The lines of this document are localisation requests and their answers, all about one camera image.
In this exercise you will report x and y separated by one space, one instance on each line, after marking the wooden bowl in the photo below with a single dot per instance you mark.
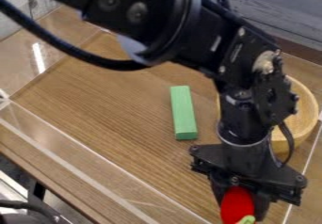
301 123

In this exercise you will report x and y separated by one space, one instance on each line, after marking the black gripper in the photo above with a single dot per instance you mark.
268 182

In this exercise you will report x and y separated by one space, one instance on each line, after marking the red plush strawberry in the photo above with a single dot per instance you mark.
237 208

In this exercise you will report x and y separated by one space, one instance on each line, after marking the green rectangular block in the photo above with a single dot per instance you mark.
183 114

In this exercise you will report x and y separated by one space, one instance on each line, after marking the black table leg bracket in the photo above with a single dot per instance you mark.
51 204

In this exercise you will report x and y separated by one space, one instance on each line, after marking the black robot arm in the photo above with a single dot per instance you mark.
199 34

